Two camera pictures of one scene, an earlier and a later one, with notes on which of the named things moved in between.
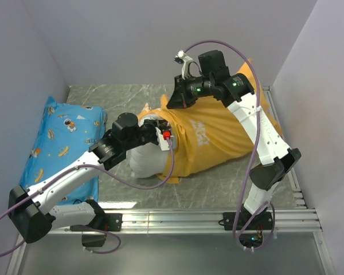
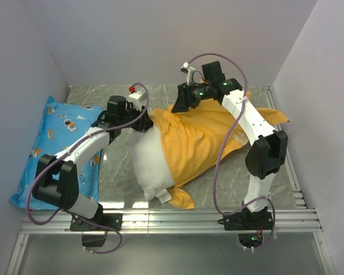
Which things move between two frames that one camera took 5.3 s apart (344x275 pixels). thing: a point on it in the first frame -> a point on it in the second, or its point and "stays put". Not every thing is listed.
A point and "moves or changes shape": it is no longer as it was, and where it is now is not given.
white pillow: [148, 160] moves or changes shape
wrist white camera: [162, 141] -> [137, 97]
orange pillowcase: [206, 132] moves or changes shape
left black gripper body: [147, 133] -> [132, 113]
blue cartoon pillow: [65, 132] stays put
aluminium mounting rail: [196, 222] stays put
